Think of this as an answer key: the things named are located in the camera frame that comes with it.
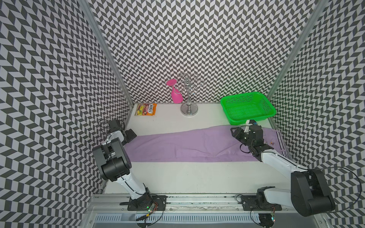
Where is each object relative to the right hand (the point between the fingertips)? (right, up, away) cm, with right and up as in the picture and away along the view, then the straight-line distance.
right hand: (232, 131), depth 88 cm
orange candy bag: (-62, +15, +23) cm, 68 cm away
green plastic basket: (+15, +16, +27) cm, 34 cm away
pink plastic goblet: (-37, +26, +14) cm, 47 cm away
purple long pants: (-14, -10, +6) cm, 18 cm away
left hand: (-69, -6, +6) cm, 70 cm away
